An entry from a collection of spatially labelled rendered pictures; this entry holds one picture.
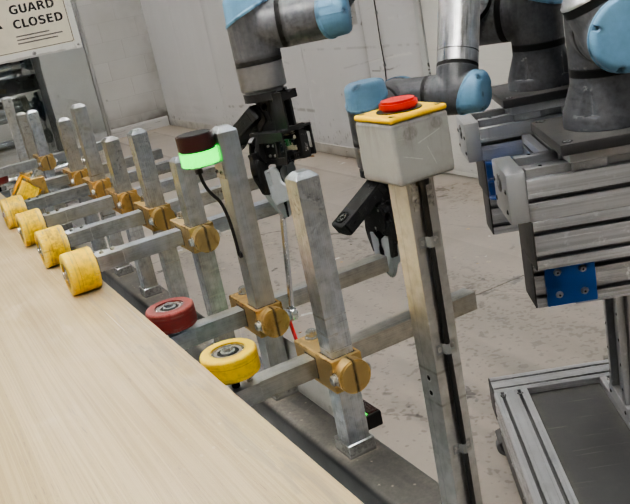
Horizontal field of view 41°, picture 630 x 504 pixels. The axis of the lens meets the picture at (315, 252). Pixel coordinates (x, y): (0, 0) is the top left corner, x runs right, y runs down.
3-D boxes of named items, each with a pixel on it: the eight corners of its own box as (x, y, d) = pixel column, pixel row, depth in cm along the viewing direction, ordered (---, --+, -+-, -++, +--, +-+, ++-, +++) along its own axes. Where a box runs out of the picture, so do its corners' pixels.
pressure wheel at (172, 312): (198, 350, 145) (182, 289, 141) (215, 364, 138) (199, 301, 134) (155, 367, 142) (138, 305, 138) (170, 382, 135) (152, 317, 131)
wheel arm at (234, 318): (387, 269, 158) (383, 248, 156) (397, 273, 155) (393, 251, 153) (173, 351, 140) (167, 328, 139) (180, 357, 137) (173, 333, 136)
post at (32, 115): (73, 240, 300) (34, 108, 285) (76, 241, 297) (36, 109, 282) (64, 243, 298) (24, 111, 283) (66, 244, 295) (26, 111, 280)
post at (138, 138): (194, 330, 192) (141, 126, 177) (199, 334, 189) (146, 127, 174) (179, 336, 190) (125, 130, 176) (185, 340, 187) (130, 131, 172)
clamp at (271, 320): (259, 311, 150) (253, 285, 149) (293, 331, 139) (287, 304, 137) (231, 322, 148) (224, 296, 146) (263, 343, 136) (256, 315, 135)
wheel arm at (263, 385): (466, 308, 136) (462, 284, 135) (479, 314, 133) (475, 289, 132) (225, 411, 118) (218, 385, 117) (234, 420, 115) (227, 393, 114)
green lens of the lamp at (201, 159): (211, 156, 134) (208, 143, 133) (225, 160, 129) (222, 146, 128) (176, 166, 131) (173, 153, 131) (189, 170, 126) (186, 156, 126)
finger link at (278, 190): (295, 223, 135) (282, 168, 132) (269, 222, 139) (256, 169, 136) (307, 217, 137) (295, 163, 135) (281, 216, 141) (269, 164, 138)
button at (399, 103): (404, 109, 88) (402, 93, 87) (427, 111, 84) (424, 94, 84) (373, 118, 86) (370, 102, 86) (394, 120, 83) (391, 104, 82)
